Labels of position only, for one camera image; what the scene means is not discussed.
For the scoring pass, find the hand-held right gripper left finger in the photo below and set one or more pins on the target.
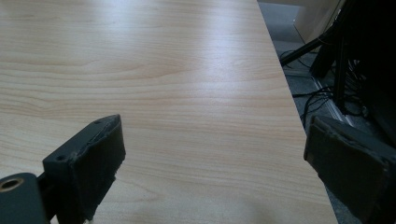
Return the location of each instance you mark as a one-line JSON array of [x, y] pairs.
[[84, 161]]

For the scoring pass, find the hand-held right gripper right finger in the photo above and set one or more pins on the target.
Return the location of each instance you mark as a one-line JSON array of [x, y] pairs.
[[351, 168]]

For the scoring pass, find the beige cabinet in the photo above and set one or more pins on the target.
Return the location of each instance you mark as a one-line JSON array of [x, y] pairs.
[[314, 18]]

